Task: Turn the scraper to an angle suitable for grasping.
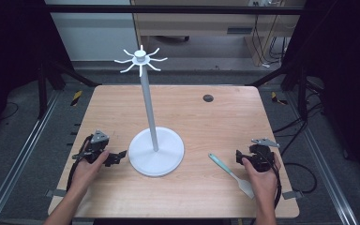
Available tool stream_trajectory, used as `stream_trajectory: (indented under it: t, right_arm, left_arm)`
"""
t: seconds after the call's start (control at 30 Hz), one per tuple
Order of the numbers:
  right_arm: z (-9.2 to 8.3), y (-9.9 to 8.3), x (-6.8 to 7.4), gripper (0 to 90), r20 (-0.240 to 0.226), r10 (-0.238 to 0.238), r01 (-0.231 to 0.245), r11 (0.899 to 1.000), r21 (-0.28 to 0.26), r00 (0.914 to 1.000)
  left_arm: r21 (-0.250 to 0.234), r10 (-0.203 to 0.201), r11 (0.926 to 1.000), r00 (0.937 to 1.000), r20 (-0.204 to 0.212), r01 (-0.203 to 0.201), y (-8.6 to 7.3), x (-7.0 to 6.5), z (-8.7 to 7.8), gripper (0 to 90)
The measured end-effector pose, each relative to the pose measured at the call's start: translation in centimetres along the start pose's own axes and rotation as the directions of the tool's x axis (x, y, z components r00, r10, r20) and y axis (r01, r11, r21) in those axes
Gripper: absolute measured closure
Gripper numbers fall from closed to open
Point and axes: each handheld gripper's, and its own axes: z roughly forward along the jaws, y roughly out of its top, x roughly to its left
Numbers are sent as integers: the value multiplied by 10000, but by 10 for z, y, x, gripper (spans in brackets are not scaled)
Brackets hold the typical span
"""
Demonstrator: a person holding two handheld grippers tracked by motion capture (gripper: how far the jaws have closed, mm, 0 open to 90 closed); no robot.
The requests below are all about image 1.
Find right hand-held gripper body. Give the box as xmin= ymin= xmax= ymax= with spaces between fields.
xmin=246 ymin=137 xmax=281 ymax=173

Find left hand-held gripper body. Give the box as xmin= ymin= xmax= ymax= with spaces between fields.
xmin=71 ymin=129 xmax=111 ymax=165

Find teal handled grey spatula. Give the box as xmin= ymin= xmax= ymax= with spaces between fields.
xmin=208 ymin=153 xmax=256 ymax=200

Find person's left hand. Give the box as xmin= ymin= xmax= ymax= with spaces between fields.
xmin=69 ymin=149 xmax=111 ymax=192

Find person's right hand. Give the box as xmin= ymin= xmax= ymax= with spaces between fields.
xmin=241 ymin=153 xmax=282 ymax=204

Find white hook rack stand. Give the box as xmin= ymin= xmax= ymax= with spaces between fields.
xmin=113 ymin=44 xmax=186 ymax=178

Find grey tape strip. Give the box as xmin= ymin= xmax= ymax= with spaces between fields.
xmin=281 ymin=189 xmax=304 ymax=201
xmin=44 ymin=188 xmax=68 ymax=199

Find yellow black floor tape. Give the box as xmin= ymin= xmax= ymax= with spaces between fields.
xmin=70 ymin=90 xmax=84 ymax=107
xmin=269 ymin=91 xmax=289 ymax=106

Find black metal stand leg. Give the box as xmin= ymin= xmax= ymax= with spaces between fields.
xmin=37 ymin=59 xmax=99 ymax=120
xmin=248 ymin=61 xmax=311 ymax=122

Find white cabinet panel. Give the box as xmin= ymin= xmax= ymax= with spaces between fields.
xmin=44 ymin=0 xmax=139 ymax=62

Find black curtain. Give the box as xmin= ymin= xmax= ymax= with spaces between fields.
xmin=280 ymin=0 xmax=360 ymax=191
xmin=0 ymin=0 xmax=75 ymax=148

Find light wooden desk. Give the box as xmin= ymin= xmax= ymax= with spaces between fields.
xmin=130 ymin=0 xmax=307 ymax=68

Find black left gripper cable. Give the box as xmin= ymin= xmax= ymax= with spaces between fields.
xmin=66 ymin=135 xmax=94 ymax=192

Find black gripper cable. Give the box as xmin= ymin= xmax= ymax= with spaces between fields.
xmin=255 ymin=149 xmax=283 ymax=210
xmin=66 ymin=135 xmax=94 ymax=192

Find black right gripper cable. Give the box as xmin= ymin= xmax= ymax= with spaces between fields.
xmin=255 ymin=149 xmax=283 ymax=210

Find black floor cables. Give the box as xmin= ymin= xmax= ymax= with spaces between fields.
xmin=272 ymin=78 xmax=326 ymax=158

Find black looped floor cable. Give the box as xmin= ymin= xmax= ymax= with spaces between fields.
xmin=280 ymin=161 xmax=319 ymax=194

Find aluminium floor rail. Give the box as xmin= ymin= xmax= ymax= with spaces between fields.
xmin=284 ymin=92 xmax=360 ymax=225
xmin=0 ymin=89 xmax=61 ymax=225

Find bundle of hanging cables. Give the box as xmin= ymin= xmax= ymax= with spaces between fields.
xmin=250 ymin=0 xmax=292 ymax=69

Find black frame crossbar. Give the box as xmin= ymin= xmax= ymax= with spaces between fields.
xmin=42 ymin=4 xmax=308 ymax=16

